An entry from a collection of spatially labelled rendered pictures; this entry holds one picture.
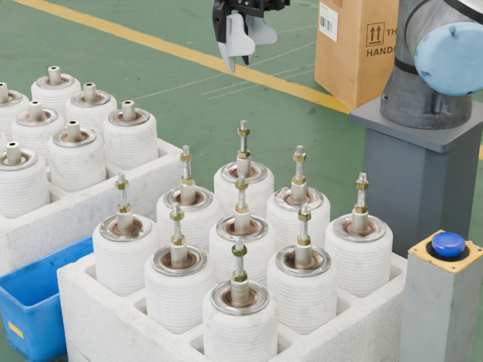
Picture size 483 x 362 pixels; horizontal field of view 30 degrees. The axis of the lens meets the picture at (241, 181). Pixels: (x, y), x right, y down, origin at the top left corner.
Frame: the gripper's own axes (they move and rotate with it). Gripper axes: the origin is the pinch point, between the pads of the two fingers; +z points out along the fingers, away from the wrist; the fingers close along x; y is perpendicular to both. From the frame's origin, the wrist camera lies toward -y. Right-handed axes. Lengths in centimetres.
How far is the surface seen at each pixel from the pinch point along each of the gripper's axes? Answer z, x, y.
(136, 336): 28.1, -32.5, 6.4
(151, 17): 44, 108, -112
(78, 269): 26.4, -27.1, -9.3
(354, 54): 29, 80, -23
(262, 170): 18.9, 2.4, 3.3
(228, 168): 18.9, -0.1, -1.5
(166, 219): 20.6, -15.9, -1.5
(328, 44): 31, 88, -34
